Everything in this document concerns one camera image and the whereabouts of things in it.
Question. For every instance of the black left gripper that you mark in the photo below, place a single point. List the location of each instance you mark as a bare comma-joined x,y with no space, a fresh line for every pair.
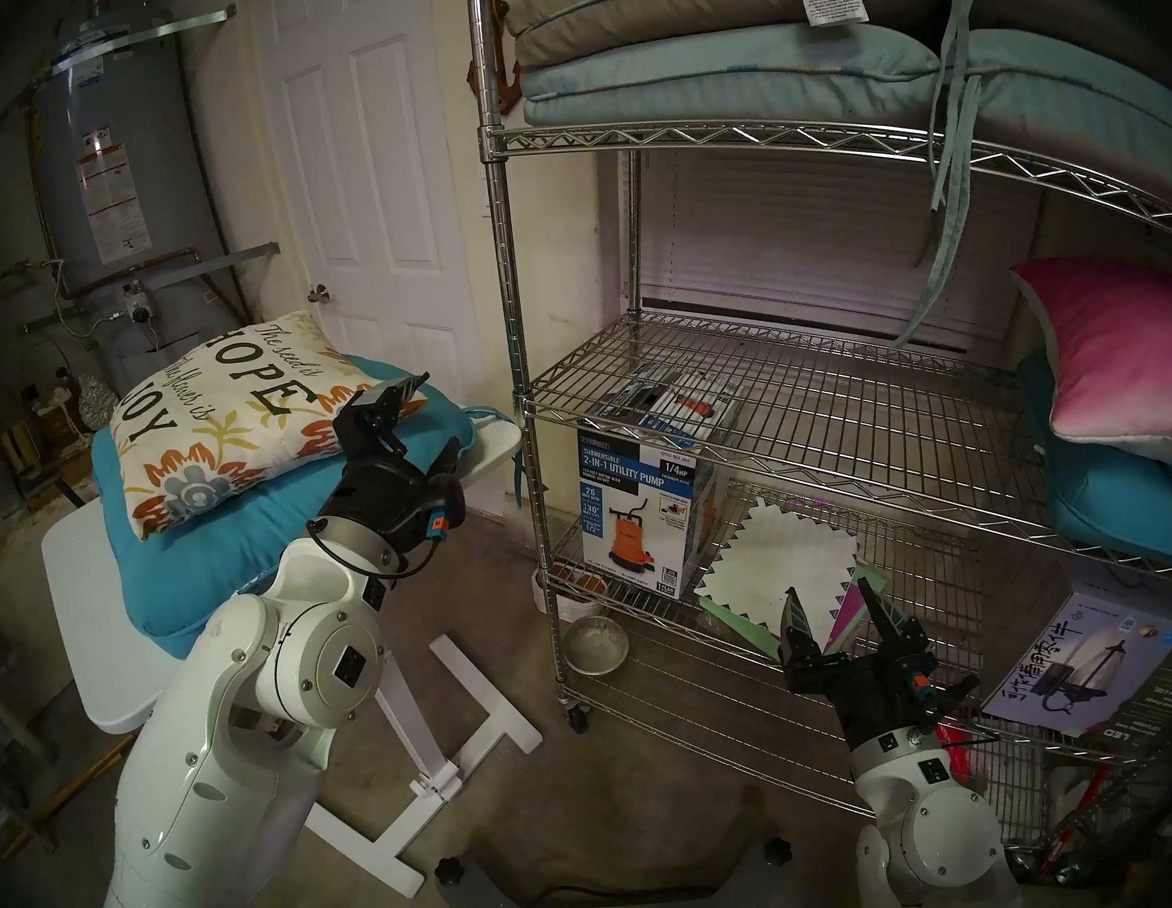
389,502

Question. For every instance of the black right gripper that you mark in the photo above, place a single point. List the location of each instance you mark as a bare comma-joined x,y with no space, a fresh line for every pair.
878,697

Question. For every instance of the floral HOPE JOY throw cushion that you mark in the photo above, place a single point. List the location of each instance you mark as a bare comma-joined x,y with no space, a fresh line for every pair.
223,413

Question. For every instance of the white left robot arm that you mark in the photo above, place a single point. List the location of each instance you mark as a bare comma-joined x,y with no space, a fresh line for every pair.
216,734

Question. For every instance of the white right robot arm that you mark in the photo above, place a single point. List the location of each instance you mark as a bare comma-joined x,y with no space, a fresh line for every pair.
932,833

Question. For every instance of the teal tufted seat cushion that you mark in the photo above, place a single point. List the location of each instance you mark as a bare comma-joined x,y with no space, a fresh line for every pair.
214,569

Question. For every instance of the teal plain cushion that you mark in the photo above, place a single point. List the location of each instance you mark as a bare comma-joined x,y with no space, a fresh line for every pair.
1120,511

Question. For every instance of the light blue bench cushion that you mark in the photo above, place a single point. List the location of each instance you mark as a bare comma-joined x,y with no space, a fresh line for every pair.
719,74

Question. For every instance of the tan bench cushion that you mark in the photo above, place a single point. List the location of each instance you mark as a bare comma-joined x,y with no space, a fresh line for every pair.
674,2

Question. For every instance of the magenta paper sheet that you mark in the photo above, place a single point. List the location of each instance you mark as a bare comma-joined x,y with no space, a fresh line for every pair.
848,624

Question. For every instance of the white zigzag-edged paper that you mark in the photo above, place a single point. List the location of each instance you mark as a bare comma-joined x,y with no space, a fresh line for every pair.
774,565

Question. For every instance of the green paper sheet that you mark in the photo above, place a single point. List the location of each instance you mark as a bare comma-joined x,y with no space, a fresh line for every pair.
738,625

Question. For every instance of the red plastic item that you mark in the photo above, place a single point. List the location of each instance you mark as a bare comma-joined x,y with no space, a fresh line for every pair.
962,751

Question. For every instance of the utility pump cardboard box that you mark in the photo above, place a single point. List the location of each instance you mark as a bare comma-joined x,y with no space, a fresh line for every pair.
639,494

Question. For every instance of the black star knob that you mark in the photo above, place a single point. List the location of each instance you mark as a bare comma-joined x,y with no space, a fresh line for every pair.
449,872
778,852

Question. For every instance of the metal pet bowl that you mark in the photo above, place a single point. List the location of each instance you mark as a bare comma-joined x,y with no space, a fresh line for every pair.
597,647

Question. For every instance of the LED lamp box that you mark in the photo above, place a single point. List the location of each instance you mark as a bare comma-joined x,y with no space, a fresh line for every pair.
1090,662

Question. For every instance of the white panel door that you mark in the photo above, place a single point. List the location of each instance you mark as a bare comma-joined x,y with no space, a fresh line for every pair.
367,174

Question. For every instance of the crumpled foil wrap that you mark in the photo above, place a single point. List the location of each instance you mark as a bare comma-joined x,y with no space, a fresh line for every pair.
98,402

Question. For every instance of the pink throw pillow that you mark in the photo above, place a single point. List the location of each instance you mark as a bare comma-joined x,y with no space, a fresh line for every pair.
1129,360

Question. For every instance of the white overbed table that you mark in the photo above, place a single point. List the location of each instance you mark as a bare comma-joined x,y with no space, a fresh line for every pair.
89,633

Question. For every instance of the white window blinds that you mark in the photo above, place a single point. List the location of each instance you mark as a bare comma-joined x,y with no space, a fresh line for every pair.
781,235

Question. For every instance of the grey water heater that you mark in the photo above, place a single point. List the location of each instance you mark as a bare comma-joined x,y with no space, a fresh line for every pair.
161,168

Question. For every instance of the thin wooden stick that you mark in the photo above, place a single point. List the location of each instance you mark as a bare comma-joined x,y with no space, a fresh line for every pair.
89,777

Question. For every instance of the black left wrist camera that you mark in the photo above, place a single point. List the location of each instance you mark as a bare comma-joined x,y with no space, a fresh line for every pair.
383,407

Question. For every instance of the wooden anchor wall decoration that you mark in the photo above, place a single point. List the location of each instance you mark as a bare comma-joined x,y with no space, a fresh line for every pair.
511,94

